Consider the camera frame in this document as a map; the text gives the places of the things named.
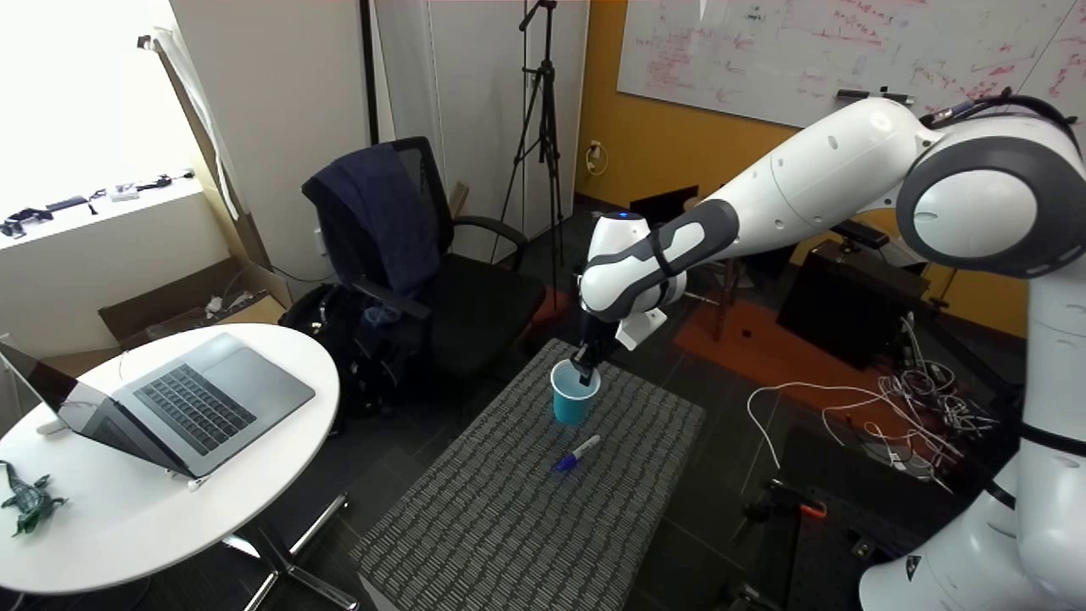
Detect white leaning board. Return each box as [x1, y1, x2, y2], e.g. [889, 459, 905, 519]
[137, 23, 278, 279]

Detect round white table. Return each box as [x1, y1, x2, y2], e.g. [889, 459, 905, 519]
[0, 319, 360, 611]

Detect green toy figure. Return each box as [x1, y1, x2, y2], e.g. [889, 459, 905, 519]
[0, 454, 71, 541]

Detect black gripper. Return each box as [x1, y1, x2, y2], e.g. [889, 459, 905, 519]
[567, 313, 624, 390]

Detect white side counter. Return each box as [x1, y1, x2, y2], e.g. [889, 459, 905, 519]
[0, 171, 238, 367]

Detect grey open laptop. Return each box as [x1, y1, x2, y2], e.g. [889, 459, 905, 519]
[0, 328, 322, 482]

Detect black mesh office chair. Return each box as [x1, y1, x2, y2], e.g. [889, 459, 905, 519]
[278, 134, 553, 423]

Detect tangled white cables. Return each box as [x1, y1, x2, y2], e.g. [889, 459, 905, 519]
[741, 313, 1003, 492]

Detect wall whiteboard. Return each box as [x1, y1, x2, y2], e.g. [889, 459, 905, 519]
[614, 0, 1086, 137]

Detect black camera tripod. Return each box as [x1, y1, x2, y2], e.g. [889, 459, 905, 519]
[494, 0, 571, 298]

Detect blue plastic cup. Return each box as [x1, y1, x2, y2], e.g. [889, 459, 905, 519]
[546, 359, 604, 430]

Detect blue capped white marker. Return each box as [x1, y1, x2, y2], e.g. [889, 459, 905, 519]
[549, 430, 606, 479]

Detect grey patterned cushion pad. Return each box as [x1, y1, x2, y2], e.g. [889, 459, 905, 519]
[350, 336, 709, 611]

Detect orange handled black clamp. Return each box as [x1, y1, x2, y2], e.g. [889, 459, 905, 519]
[741, 476, 835, 547]

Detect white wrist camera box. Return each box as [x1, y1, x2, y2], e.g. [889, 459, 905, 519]
[614, 301, 672, 356]

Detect open flat cardboard box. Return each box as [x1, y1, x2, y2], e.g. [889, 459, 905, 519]
[96, 253, 293, 352]

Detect dark blue cloth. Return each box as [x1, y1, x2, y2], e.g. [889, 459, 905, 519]
[300, 138, 447, 333]

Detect black equipment case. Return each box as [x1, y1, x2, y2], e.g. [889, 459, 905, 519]
[773, 240, 939, 373]

